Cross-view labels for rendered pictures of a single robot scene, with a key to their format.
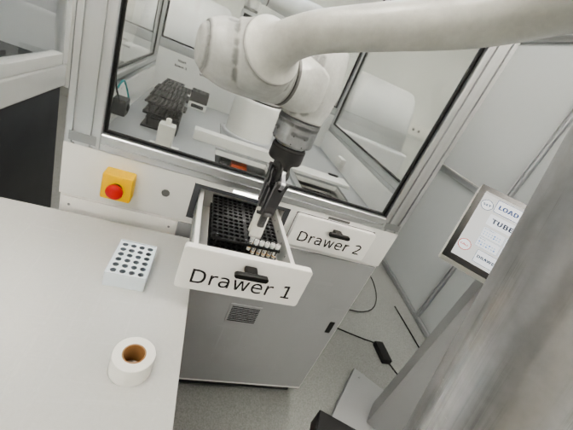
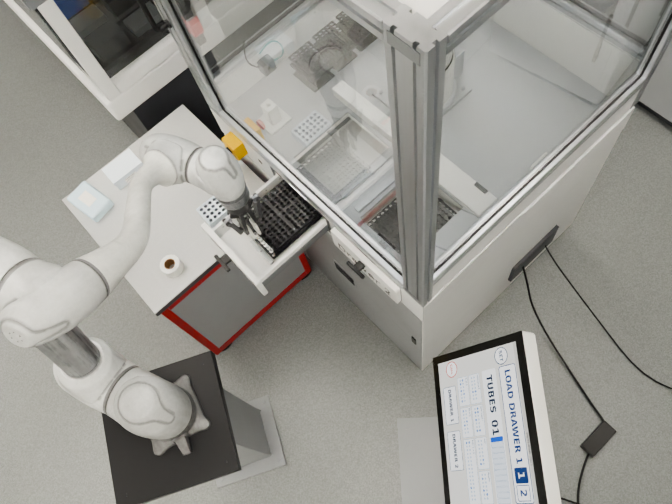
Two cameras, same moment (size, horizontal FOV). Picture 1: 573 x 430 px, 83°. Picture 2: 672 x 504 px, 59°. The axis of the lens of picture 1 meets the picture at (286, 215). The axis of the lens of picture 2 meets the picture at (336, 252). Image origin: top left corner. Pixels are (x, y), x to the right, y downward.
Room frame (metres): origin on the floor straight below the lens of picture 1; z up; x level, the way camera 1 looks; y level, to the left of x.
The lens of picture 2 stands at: (0.83, -0.85, 2.59)
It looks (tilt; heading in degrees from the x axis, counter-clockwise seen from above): 66 degrees down; 85
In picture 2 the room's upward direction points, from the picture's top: 18 degrees counter-clockwise
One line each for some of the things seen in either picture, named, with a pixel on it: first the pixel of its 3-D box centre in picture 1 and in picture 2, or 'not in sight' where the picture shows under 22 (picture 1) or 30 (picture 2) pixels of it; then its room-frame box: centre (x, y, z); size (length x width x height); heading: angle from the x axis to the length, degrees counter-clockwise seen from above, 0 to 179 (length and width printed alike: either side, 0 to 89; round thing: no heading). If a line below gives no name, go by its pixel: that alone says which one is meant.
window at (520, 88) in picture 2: not in sight; (576, 66); (1.49, -0.19, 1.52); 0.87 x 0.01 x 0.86; 21
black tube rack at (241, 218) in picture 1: (240, 229); (281, 218); (0.77, 0.10, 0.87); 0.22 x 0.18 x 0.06; 21
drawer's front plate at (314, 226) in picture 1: (331, 237); (365, 265); (0.96, -0.17, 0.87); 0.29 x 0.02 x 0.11; 111
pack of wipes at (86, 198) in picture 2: not in sight; (90, 201); (0.15, 0.51, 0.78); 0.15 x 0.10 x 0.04; 121
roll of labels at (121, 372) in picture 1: (132, 361); (171, 266); (0.37, 0.14, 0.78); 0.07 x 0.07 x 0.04
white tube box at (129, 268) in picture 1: (131, 264); (218, 208); (0.58, 0.28, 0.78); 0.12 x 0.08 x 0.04; 19
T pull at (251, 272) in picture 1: (251, 273); (225, 260); (0.56, 0.02, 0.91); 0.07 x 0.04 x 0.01; 111
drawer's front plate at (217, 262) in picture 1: (245, 276); (234, 258); (0.59, 0.03, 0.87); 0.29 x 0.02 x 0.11; 111
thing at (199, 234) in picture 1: (240, 229); (283, 217); (0.78, 0.10, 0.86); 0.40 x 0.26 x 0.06; 21
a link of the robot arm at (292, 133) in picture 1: (295, 131); (232, 192); (0.69, 0.05, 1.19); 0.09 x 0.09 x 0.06
